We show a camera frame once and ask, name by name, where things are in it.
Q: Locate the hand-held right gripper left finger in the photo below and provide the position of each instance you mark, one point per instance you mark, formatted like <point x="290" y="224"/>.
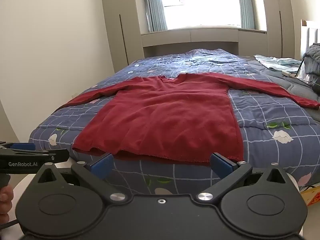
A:
<point x="102" y="166"/>

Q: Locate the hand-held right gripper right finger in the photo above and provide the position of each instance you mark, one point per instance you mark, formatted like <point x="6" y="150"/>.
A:
<point x="220" y="165"/>

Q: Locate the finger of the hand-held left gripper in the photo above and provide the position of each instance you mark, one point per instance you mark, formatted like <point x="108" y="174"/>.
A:
<point x="23" y="146"/>

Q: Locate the red sweater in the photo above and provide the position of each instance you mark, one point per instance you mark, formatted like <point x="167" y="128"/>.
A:
<point x="162" y="120"/>

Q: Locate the person's left hand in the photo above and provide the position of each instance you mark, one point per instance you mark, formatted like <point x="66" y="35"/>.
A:
<point x="5" y="197"/>

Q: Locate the blue checked floral quilt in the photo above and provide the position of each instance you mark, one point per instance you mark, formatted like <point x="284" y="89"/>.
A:
<point x="262" y="120"/>

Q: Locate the orange box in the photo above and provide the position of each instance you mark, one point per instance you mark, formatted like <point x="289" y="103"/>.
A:
<point x="312" y="195"/>

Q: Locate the grey quilted bedspread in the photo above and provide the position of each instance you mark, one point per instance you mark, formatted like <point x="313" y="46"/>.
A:
<point x="280" y="82"/>

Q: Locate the white charger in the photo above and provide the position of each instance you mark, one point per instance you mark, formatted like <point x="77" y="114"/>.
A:
<point x="286" y="73"/>

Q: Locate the light blue striped cloth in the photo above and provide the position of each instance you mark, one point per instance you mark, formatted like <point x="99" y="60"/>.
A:
<point x="275" y="62"/>

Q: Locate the beige window seat cabinet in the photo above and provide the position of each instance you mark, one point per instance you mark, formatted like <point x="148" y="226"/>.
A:
<point x="200" y="36"/>

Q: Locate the grey blanket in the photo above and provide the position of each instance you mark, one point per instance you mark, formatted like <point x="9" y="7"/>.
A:
<point x="312" y="60"/>

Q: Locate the beige wardrobe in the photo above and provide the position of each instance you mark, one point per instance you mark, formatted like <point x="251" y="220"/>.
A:
<point x="120" y="25"/>
<point x="275" y="17"/>

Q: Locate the padded headboard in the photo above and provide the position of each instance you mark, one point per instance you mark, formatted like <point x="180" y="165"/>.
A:
<point x="308" y="35"/>

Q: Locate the light blue curtain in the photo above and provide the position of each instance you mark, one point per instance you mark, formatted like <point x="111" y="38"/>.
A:
<point x="155" y="5"/>
<point x="246" y="5"/>

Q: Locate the window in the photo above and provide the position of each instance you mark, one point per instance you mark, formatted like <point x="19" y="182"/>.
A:
<point x="200" y="2"/>

